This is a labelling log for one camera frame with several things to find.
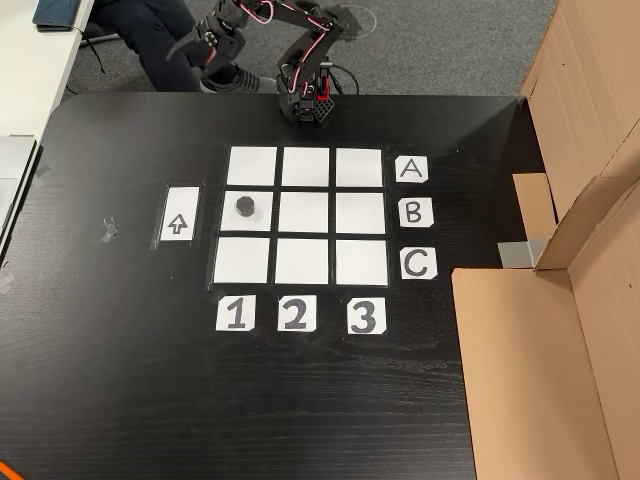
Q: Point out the dark grey hexagonal token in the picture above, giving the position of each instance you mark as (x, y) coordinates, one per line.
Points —
(246, 205)

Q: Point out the white paper grid square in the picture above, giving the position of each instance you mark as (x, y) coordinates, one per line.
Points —
(306, 166)
(359, 167)
(265, 225)
(252, 166)
(362, 262)
(241, 260)
(303, 212)
(301, 261)
(360, 213)

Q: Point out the person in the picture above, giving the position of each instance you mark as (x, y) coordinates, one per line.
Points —
(145, 40)

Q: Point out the red and black clamp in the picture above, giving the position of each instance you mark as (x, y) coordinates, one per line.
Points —
(324, 85)

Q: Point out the white arrow paper sheet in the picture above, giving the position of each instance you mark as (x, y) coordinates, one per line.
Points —
(180, 200)

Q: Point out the black floor tape patch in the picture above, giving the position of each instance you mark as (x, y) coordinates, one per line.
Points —
(356, 27)

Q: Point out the dark blue notebook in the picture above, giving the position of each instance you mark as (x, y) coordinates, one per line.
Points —
(60, 15)

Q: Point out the white desk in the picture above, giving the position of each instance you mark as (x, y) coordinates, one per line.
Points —
(30, 65)

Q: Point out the crumpled grey tape piece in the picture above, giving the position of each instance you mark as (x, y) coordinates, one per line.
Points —
(106, 232)

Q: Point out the paper sheet letter A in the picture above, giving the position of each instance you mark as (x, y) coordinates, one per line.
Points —
(402, 177)

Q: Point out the paper sheet number 2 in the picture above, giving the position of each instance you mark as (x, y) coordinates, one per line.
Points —
(282, 300)

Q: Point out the paper sheet number 1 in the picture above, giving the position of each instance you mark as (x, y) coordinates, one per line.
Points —
(222, 312)

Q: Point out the paper sheet letter B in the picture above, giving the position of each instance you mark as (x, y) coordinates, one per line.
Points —
(427, 220)

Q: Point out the paper sheet number 3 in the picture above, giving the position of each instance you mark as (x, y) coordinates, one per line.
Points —
(352, 302)

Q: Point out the paper sheet letter C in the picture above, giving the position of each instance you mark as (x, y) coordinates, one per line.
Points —
(431, 252)

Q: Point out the large brown cardboard box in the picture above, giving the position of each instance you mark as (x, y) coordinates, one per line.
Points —
(530, 375)

